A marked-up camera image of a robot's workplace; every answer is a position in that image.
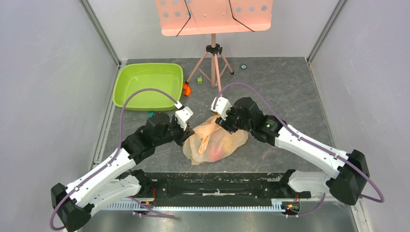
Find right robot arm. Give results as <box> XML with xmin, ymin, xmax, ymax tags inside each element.
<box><xmin>211</xmin><ymin>97</ymin><xmax>370</xmax><ymax>205</ymax></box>

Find orange toy by basin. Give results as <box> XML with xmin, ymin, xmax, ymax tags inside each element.
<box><xmin>182</xmin><ymin>82</ymin><xmax>191</xmax><ymax>97</ymax></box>

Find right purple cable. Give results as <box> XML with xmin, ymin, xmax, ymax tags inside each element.
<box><xmin>212</xmin><ymin>82</ymin><xmax>385</xmax><ymax>218</ymax></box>

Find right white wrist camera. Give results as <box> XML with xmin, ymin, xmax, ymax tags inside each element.
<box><xmin>210</xmin><ymin>97</ymin><xmax>232</xmax><ymax>120</ymax></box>

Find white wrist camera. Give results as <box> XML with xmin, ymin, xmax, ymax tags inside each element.
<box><xmin>210</xmin><ymin>97</ymin><xmax>232</xmax><ymax>120</ymax></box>
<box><xmin>175</xmin><ymin>101</ymin><xmax>193</xmax><ymax>131</ymax></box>

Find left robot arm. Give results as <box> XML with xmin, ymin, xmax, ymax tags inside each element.
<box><xmin>50</xmin><ymin>107</ymin><xmax>194</xmax><ymax>232</ymax></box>

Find translucent orange plastic bag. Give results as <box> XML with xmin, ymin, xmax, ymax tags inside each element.
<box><xmin>183</xmin><ymin>116</ymin><xmax>248</xmax><ymax>165</ymax></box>

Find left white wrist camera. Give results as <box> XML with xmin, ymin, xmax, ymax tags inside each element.
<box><xmin>175</xmin><ymin>101</ymin><xmax>193</xmax><ymax>131</ymax></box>

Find pink music stand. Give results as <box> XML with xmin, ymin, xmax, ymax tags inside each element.
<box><xmin>155</xmin><ymin>0</ymin><xmax>274</xmax><ymax>89</ymax></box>

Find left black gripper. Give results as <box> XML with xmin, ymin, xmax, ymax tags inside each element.
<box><xmin>154</xmin><ymin>114</ymin><xmax>194</xmax><ymax>146</ymax></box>

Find green plastic basin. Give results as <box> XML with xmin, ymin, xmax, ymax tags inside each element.
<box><xmin>113</xmin><ymin>63</ymin><xmax>183</xmax><ymax>111</ymax></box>

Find red fake fruit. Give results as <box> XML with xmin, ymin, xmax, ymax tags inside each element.
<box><xmin>209</xmin><ymin>146</ymin><xmax>226</xmax><ymax>160</ymax></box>

